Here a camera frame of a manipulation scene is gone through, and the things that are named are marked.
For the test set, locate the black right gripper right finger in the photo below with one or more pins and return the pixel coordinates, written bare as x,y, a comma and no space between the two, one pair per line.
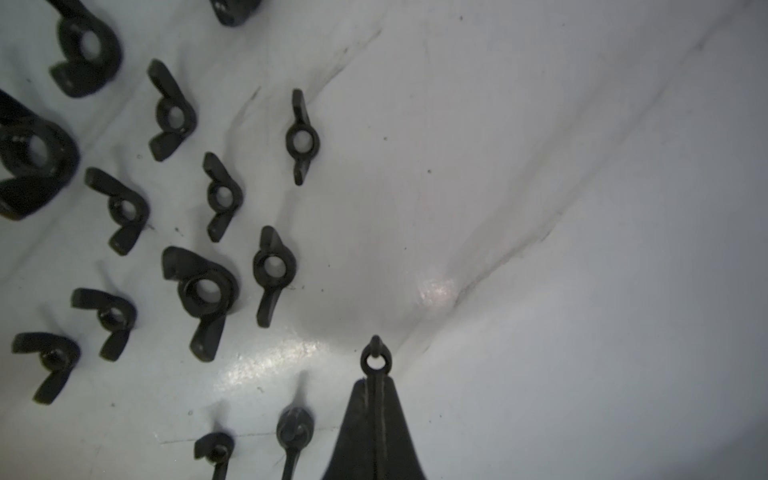
395,455

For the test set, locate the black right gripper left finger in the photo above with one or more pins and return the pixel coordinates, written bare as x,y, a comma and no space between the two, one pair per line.
353,457

